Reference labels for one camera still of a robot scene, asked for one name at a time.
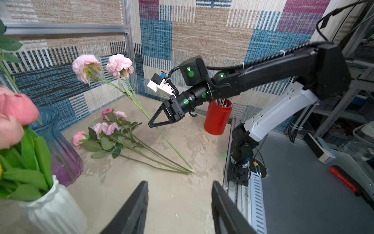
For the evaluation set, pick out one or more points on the light pink carnation stem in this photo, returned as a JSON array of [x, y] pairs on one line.
[[118, 140]]

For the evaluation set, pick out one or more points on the red cup with pens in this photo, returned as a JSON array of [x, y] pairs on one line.
[[217, 116]]

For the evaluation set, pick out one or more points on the pink carnation twin stem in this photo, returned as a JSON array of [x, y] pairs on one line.
[[167, 164]]

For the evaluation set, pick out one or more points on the purple blue glass vase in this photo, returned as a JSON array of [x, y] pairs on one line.
[[67, 165]]

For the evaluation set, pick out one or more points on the pink peony cluster stem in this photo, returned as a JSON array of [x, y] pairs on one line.
[[115, 74]]

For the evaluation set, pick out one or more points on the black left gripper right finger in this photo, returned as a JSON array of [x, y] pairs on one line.
[[226, 216]]

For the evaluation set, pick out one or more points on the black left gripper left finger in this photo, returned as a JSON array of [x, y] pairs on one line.
[[131, 218]]

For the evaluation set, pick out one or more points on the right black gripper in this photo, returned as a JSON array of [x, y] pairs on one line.
[[170, 111]]

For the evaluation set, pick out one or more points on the large light pink rose stem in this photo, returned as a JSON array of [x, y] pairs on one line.
[[87, 140]]

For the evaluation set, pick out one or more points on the hot pink rose stem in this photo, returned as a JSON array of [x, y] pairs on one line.
[[107, 112]]

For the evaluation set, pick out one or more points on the red handled tool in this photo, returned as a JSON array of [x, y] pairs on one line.
[[346, 179]]

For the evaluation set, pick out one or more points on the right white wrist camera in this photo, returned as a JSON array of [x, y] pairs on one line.
[[160, 83]]

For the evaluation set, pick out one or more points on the white rose branch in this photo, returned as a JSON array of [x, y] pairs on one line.
[[9, 45]]

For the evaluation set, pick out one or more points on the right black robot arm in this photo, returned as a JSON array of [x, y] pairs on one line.
[[296, 77]]

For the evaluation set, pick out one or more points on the tulip bunch pink yellow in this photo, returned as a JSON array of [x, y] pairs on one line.
[[26, 161]]

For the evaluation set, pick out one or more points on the white ribbed ceramic vase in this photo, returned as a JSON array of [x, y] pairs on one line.
[[56, 212]]

